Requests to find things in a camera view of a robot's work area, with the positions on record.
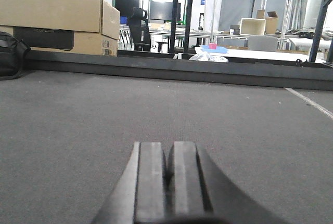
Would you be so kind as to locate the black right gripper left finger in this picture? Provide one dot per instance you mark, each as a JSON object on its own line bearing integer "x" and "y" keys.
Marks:
{"x": 139, "y": 195}

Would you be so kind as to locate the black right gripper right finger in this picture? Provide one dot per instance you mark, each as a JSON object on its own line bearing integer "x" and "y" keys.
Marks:
{"x": 201, "y": 189}

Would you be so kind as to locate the pink block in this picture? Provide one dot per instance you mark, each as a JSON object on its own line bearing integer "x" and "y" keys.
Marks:
{"x": 212, "y": 45}

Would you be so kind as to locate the crumpled plastic bag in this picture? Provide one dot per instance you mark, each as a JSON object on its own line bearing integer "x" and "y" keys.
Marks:
{"x": 205, "y": 56}

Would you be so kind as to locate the blue shallow tray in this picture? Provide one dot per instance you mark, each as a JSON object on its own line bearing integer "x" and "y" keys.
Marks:
{"x": 219, "y": 49}

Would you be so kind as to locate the grey chair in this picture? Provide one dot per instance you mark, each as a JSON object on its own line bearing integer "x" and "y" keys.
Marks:
{"x": 262, "y": 43}

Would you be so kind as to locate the black office chair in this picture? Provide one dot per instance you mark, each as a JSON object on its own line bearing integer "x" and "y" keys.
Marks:
{"x": 139, "y": 30}

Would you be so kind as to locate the white plastic crate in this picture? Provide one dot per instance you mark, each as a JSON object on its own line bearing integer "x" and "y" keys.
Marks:
{"x": 252, "y": 26}

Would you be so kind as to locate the large cardboard box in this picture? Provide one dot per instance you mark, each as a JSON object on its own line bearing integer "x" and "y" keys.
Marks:
{"x": 75, "y": 26}

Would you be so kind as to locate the small open cardboard box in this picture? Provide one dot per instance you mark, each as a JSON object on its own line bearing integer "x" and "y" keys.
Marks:
{"x": 271, "y": 20}

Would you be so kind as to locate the black monitor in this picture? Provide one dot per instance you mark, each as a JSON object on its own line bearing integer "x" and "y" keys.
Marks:
{"x": 125, "y": 7}

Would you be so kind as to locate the black fabric bag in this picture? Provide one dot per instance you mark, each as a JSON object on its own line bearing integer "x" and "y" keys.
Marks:
{"x": 13, "y": 53}

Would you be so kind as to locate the black conveyor side rail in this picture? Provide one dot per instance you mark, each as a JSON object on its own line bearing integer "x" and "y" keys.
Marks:
{"x": 240, "y": 71}

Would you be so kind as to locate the black vertical post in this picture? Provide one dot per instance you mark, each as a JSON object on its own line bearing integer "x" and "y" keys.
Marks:
{"x": 173, "y": 27}
{"x": 187, "y": 27}

